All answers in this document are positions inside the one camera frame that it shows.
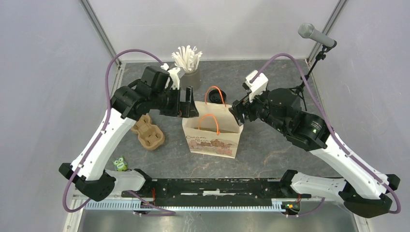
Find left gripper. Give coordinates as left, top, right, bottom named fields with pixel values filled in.
left=151, top=85, right=199, bottom=117

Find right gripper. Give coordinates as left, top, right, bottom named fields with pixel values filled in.
left=228, top=86, right=287, bottom=133

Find brown paper takeout bag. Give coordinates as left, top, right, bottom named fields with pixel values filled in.
left=182, top=100, right=243, bottom=159

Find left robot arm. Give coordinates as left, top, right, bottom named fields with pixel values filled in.
left=59, top=66, right=199, bottom=202

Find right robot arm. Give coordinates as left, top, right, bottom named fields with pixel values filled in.
left=229, top=88, right=400, bottom=218

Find grey straw holder cup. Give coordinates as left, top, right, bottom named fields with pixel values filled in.
left=180, top=69, right=201, bottom=91

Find white wrapped straws bundle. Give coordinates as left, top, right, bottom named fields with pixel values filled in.
left=171, top=45, right=203, bottom=74

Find black microphone stand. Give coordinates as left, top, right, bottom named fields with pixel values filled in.
left=289, top=45, right=331, bottom=111

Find green owl number tile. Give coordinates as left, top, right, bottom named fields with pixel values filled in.
left=113, top=156, right=128, bottom=172

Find grey microphone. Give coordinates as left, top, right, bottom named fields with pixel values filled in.
left=298, top=23, right=337, bottom=48

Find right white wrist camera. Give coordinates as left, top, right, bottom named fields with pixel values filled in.
left=243, top=70, right=268, bottom=102

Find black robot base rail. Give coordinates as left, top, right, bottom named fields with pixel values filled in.
left=136, top=178, right=311, bottom=209

